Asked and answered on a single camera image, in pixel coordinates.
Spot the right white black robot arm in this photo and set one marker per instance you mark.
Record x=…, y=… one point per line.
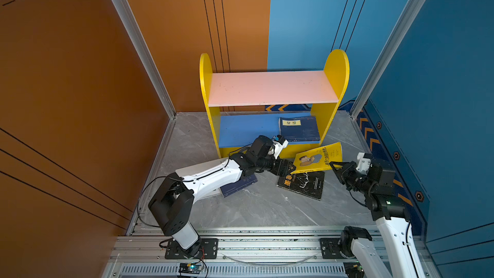
x=374, y=178

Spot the yellow pink blue bookshelf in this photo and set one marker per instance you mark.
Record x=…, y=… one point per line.
x=324, y=90

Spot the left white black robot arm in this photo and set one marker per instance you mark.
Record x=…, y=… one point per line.
x=172, y=203

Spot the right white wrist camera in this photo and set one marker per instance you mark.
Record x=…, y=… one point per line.
x=364, y=161

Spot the aluminium rail frame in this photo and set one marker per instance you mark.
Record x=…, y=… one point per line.
x=242, y=252

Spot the dark book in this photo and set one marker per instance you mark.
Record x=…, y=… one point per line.
x=309, y=184

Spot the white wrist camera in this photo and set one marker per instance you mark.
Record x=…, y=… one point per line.
x=364, y=161
x=279, y=143

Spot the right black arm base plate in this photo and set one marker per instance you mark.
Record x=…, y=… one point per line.
x=333, y=248

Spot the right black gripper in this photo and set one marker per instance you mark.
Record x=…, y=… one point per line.
x=343, y=173

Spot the white brown patterned booklet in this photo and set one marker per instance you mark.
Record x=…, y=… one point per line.
x=193, y=170

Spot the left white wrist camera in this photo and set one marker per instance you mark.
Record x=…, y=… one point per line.
x=279, y=143

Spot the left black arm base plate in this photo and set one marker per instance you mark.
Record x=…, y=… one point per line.
x=205, y=248

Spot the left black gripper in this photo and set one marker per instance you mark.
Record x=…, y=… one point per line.
x=283, y=172

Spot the navy book yellow label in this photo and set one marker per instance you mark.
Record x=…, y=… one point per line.
x=242, y=183
x=299, y=129

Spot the yellow cartoon cover book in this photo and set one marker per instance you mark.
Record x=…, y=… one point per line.
x=318, y=159

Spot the right small circuit board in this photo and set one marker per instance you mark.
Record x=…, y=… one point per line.
x=354, y=270

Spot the left green circuit board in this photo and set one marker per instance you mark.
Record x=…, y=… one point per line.
x=191, y=269

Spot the navy book bottom yellow label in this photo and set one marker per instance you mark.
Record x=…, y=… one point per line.
x=242, y=183

